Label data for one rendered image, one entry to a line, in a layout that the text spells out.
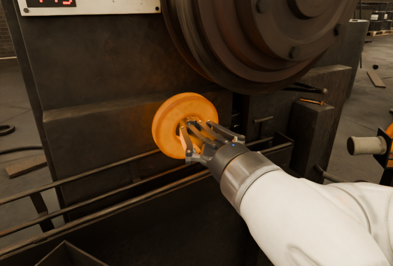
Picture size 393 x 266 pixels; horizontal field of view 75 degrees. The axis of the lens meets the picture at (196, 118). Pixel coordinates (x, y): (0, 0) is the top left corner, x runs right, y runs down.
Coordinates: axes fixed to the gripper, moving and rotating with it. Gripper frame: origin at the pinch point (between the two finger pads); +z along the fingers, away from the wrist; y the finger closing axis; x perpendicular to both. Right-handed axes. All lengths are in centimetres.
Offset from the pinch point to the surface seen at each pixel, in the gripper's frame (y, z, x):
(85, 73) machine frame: -18.1, 12.7, 9.4
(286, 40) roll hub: 15.2, -10.8, 18.2
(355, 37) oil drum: 262, 127, -19
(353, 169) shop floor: 146, 31, -86
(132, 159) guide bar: -11.9, 4.9, -10.2
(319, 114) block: 40.3, -4.1, -5.4
